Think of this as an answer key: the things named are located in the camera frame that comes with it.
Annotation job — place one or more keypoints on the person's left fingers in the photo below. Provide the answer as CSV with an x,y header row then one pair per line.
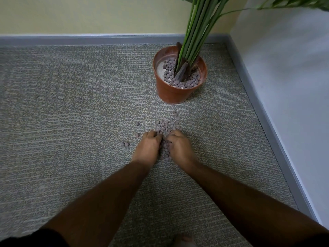
x,y
154,135

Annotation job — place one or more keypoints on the person's right fingers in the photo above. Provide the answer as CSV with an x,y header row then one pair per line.
x,y
174,135

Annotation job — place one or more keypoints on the person's left forearm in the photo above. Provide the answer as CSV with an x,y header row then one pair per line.
x,y
102,203

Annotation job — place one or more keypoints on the long grey skirting board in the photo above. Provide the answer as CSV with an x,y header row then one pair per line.
x,y
90,39

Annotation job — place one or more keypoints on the bed of clay pebbles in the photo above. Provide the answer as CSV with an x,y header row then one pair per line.
x,y
183,81

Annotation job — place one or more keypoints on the slanted grey skirting board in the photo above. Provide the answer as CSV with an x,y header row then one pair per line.
x,y
270,131

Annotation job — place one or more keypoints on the person's left hand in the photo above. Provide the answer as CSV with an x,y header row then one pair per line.
x,y
147,149

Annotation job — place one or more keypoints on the person's right forearm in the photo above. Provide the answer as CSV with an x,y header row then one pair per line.
x,y
244,203

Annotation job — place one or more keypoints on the person's bare foot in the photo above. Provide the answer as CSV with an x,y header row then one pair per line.
x,y
183,241

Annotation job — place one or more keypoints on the pile of brown clay pebbles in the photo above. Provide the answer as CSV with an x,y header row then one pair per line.
x,y
165,131

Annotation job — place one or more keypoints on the black shirt sleeve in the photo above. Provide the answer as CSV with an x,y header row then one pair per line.
x,y
33,239

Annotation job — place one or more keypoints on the terracotta plastic plant pot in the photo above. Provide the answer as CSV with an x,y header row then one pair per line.
x,y
177,92

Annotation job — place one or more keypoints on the green leafy potted plant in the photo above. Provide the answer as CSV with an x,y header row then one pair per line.
x,y
199,30

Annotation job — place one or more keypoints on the person's right hand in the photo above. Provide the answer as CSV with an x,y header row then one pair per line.
x,y
181,150

